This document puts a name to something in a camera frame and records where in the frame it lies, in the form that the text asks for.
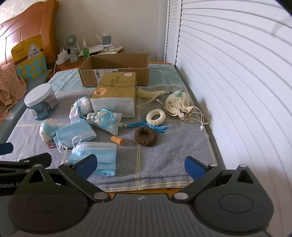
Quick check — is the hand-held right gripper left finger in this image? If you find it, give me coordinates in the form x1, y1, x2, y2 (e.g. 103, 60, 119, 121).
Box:
23, 154, 109, 202

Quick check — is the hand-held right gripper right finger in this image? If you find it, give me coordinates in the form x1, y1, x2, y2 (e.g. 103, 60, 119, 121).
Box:
171, 156, 260, 202

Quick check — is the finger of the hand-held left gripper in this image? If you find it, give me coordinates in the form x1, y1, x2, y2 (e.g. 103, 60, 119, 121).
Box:
0, 152, 52, 176
0, 143, 14, 156

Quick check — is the blue face mask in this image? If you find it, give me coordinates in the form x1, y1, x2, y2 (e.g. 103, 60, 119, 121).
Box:
58, 135, 117, 176
53, 120, 97, 146

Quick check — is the white and blue plush toy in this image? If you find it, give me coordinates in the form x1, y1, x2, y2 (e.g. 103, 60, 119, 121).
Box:
39, 119, 60, 149

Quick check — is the orange foam earplug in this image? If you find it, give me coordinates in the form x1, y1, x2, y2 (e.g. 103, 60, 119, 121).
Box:
110, 136, 124, 146

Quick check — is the brown scrunchie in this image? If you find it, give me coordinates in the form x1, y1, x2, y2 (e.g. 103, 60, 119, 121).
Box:
134, 126, 158, 147

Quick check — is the white embroidered drawstring pouch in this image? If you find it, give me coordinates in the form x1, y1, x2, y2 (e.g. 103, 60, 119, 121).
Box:
164, 90, 210, 133

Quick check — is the brown cardboard box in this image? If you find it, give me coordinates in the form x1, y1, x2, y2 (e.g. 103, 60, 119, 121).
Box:
78, 53, 150, 88

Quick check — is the grey towel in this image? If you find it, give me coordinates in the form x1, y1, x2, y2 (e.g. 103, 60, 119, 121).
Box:
10, 91, 219, 192

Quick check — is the floral sachet with blue tassel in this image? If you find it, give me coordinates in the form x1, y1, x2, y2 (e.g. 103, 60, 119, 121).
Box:
83, 106, 168, 136

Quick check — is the white mask in wrapper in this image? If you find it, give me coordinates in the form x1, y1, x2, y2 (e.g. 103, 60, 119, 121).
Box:
69, 96, 93, 125

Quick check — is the clear jar with white lid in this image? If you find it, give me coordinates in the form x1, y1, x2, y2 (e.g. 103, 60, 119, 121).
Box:
24, 83, 59, 121

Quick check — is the brown floral cloth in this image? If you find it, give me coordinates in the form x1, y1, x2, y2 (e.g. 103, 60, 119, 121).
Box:
0, 62, 27, 125

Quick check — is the white scrunchie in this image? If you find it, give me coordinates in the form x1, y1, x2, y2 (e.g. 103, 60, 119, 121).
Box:
146, 109, 167, 127

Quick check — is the yellow-brown tissue pack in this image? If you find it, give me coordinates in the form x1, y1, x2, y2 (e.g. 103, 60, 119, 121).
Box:
90, 72, 137, 119

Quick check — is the yellow printed bag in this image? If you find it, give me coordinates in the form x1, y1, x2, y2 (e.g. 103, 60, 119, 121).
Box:
11, 34, 48, 84

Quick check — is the teal towel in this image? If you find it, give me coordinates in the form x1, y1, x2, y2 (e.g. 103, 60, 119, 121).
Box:
47, 63, 181, 99

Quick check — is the wooden nightstand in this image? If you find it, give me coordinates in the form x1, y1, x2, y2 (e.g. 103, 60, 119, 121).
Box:
47, 48, 125, 79

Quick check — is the wide white louvered door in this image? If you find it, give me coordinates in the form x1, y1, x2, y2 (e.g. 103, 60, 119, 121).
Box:
175, 0, 292, 228

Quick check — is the white charger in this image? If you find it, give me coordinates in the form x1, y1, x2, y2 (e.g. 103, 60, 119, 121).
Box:
56, 46, 70, 65

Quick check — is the white router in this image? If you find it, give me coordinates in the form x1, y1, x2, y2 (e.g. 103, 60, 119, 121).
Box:
86, 34, 124, 55

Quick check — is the small green desk fan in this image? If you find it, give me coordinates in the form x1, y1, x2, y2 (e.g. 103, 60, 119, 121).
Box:
64, 33, 79, 63

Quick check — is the wooden bed headboard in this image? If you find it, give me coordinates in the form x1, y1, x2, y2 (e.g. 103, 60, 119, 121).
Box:
0, 0, 60, 69

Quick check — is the narrow white louvered door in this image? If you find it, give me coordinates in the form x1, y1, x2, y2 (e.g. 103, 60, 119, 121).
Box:
165, 0, 183, 65

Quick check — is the white smart camera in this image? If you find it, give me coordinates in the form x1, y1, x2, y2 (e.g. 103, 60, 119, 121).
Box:
100, 35, 112, 52

